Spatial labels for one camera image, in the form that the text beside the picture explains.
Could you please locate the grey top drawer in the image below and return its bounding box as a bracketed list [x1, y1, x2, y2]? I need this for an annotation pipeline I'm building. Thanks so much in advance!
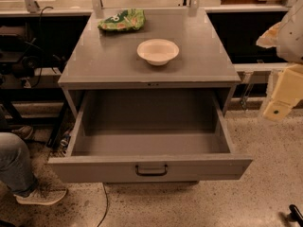
[49, 89, 252, 183]

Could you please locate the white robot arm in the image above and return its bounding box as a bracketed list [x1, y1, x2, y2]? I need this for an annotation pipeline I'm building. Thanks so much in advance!
[256, 0, 303, 122]

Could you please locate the grey metal drawer cabinet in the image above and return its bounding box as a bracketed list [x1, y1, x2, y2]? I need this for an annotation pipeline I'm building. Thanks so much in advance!
[59, 7, 240, 114]

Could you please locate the black caster wheel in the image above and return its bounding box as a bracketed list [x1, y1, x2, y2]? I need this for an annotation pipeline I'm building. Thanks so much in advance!
[288, 204, 303, 227]

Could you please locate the white bowl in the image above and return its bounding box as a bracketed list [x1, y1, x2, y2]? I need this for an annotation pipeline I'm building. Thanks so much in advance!
[136, 39, 179, 66]

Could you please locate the green chip bag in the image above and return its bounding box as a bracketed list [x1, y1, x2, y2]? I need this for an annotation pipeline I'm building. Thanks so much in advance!
[98, 9, 146, 32]

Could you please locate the white sneaker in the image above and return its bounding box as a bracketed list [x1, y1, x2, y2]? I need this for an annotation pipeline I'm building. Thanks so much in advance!
[15, 188, 67, 206]

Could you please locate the black machine on shelf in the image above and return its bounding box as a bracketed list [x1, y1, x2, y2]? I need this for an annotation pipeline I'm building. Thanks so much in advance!
[0, 24, 66, 88]

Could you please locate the person's leg in jeans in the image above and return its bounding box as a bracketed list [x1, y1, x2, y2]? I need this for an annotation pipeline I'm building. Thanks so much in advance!
[0, 132, 38, 198]

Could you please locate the black floor cable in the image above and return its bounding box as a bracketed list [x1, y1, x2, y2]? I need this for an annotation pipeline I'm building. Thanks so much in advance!
[96, 183, 110, 227]

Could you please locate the wire basket with cans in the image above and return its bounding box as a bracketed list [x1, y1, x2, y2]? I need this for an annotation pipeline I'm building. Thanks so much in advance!
[50, 128, 73, 157]

